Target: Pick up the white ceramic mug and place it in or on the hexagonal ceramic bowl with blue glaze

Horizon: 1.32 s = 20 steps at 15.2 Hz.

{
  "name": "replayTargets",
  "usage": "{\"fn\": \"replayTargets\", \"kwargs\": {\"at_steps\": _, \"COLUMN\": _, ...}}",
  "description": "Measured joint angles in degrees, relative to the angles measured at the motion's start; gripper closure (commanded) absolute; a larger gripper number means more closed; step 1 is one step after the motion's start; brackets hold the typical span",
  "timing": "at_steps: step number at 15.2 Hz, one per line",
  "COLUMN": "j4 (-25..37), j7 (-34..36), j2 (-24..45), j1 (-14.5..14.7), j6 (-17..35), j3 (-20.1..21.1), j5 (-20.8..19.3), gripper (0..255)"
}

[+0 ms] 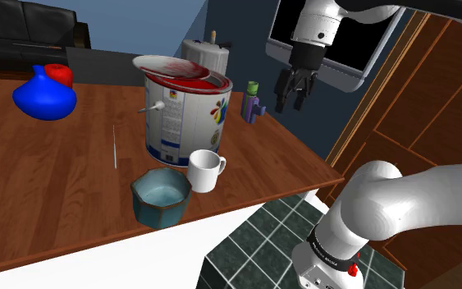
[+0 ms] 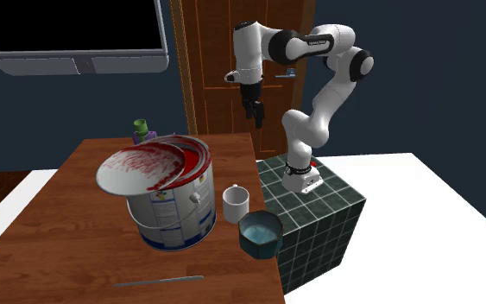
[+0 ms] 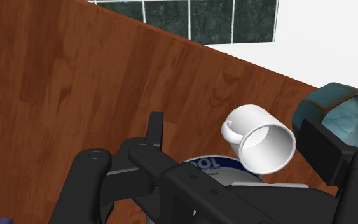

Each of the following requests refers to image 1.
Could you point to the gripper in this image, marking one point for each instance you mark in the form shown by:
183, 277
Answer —
307, 56

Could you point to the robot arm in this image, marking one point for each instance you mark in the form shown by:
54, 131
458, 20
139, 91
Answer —
410, 200

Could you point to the purple and green bottle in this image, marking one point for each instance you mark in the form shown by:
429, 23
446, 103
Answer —
249, 106

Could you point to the grey framed black screen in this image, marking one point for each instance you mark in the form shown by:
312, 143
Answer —
358, 48

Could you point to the white round container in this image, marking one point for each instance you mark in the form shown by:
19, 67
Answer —
204, 54

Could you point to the open red paint can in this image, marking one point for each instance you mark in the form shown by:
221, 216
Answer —
186, 120

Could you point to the white mug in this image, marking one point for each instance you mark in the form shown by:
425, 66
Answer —
203, 172

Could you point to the brown wooden door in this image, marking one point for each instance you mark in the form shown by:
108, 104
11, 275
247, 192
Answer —
434, 100

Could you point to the teal octagonal bowl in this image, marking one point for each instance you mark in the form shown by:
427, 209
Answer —
160, 210

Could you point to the thin white stick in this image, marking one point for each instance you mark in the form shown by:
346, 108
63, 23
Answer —
114, 148

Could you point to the red apple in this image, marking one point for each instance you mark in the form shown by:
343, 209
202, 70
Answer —
63, 74

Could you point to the blue round vase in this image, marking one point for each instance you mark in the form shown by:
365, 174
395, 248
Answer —
44, 100

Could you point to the black sofa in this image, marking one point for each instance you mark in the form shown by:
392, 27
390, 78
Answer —
22, 28

